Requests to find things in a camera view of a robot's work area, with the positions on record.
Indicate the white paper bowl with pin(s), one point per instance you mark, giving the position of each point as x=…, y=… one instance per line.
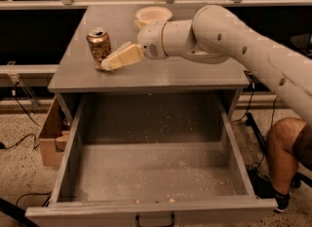
x=149, y=14

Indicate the black shoe with sock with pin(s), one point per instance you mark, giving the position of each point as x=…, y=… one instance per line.
x=282, y=202

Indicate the person's bare leg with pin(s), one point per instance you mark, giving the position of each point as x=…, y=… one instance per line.
x=289, y=143

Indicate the cardboard box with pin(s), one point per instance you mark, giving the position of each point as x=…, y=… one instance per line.
x=53, y=136

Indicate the grey cabinet with counter top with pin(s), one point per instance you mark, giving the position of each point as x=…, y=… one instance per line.
x=76, y=73

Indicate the open grey top drawer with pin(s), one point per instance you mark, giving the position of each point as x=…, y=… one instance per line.
x=151, y=155

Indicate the black drawer handle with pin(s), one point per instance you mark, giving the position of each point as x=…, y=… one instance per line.
x=153, y=221

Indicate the metal railing frame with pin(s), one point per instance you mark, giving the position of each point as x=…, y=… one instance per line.
x=32, y=71

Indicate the orange soda can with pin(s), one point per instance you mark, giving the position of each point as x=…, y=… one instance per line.
x=99, y=45

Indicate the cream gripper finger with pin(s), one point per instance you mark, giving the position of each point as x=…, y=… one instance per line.
x=124, y=46
x=129, y=56

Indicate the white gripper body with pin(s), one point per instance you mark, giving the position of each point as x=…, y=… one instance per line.
x=150, y=41

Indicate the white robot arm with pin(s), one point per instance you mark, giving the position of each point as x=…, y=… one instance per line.
x=213, y=36

